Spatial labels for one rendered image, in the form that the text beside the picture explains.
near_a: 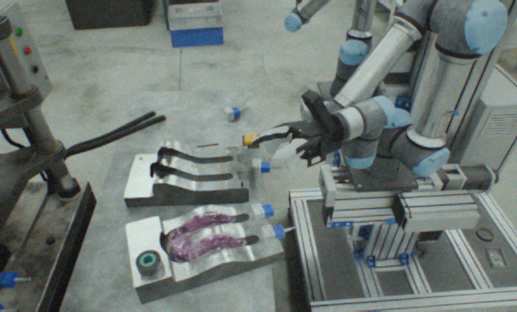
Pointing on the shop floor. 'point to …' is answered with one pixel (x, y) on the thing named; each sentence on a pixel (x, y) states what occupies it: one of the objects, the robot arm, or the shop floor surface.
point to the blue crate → (197, 37)
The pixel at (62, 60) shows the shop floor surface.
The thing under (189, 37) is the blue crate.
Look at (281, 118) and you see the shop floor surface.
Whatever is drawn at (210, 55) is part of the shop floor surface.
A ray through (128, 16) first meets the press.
